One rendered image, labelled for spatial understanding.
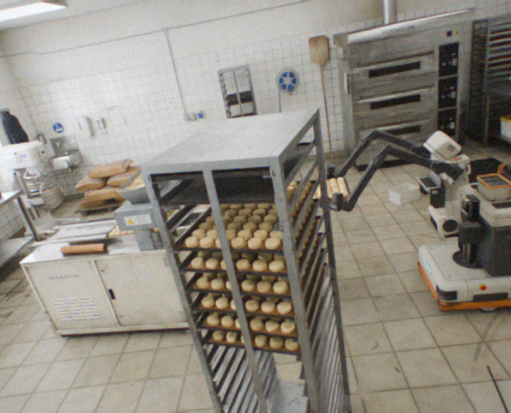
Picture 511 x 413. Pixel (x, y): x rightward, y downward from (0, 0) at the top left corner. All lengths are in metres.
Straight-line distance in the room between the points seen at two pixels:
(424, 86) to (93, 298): 4.98
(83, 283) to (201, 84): 4.28
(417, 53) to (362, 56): 0.74
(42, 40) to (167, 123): 2.32
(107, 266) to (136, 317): 0.52
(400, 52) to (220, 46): 2.76
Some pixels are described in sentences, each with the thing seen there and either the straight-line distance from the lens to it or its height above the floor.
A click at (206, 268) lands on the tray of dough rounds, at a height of 1.40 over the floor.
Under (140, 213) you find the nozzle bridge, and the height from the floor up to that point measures 1.15.
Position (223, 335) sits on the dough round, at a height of 1.06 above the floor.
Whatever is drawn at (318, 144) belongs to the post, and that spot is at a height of 1.67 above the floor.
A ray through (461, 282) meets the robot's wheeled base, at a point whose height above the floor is 0.28.
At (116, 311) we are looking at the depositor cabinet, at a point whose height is 0.29.
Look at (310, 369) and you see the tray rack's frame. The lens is 1.52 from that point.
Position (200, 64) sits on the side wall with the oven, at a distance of 6.72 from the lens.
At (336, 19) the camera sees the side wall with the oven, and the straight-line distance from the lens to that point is 6.73.
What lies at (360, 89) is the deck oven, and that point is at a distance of 5.74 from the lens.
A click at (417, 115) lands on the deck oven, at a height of 0.73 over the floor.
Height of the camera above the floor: 2.12
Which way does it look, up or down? 23 degrees down
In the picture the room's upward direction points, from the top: 11 degrees counter-clockwise
